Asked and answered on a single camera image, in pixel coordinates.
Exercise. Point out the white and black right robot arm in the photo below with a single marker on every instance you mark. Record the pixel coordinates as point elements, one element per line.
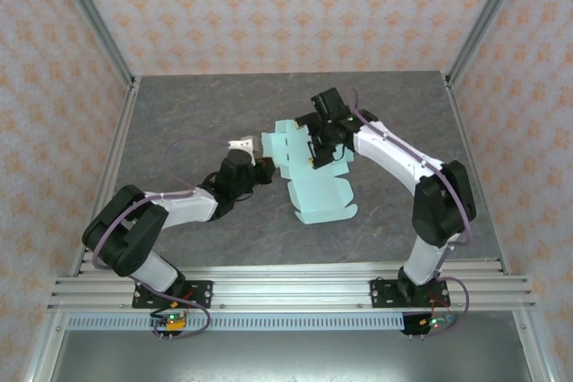
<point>389,149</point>

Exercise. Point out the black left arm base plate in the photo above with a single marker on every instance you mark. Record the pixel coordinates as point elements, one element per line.
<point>201,292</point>

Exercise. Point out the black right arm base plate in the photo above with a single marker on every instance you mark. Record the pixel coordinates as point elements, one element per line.
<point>380,294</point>

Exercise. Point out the narrow aluminium table edge rail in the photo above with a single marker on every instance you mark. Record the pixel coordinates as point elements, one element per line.
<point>291,269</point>

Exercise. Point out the light teal paper box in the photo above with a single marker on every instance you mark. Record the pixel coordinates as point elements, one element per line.
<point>320,194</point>

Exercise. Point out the grey metal shelf panel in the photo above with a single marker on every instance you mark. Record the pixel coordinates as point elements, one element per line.
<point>291,357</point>

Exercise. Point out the aluminium frame post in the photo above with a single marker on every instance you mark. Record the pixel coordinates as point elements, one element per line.
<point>485,19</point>
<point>94,19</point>

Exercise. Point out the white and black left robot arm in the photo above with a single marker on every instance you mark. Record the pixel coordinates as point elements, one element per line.
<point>188,211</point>

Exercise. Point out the wide aluminium base rail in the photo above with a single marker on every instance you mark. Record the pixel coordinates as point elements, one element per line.
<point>291,292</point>

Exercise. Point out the aluminium table side rail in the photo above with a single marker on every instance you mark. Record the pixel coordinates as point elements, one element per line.
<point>476,176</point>
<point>109,176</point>

